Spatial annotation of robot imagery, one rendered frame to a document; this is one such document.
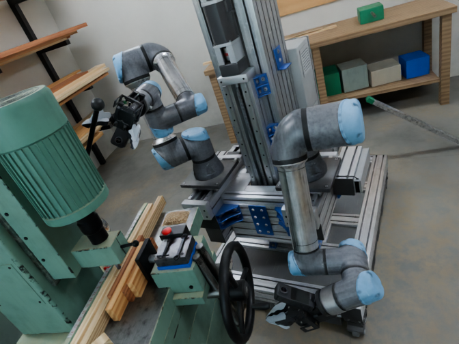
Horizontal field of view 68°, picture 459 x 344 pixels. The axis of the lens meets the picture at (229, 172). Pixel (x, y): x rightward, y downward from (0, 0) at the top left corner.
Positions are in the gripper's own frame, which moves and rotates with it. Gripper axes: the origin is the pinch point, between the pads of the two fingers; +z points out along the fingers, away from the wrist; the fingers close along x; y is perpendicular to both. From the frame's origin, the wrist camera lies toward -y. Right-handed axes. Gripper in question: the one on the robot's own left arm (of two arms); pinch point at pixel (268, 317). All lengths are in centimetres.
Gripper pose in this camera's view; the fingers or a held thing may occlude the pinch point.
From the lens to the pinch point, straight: 113.5
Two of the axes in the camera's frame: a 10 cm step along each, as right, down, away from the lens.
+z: -6.8, 5.0, 5.4
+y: 7.1, 6.3, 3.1
